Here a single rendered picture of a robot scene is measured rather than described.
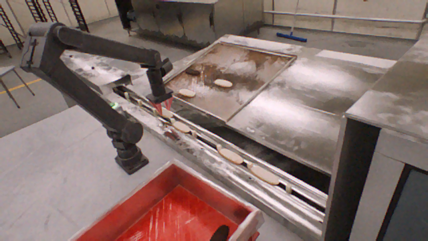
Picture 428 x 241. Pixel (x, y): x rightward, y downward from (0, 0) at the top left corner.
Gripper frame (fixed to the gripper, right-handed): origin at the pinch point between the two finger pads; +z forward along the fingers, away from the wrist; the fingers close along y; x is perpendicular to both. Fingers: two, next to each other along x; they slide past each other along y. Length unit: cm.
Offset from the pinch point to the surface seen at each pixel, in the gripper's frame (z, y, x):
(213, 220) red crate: 6, -21, -51
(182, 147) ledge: 2.1, -9.0, -23.2
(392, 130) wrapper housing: -42, -22, -84
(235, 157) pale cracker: 2.2, -0.7, -42.0
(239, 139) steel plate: 6.3, 10.7, -33.2
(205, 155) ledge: 2.1, -6.5, -33.3
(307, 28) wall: 85, 370, 134
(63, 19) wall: 62, 153, 699
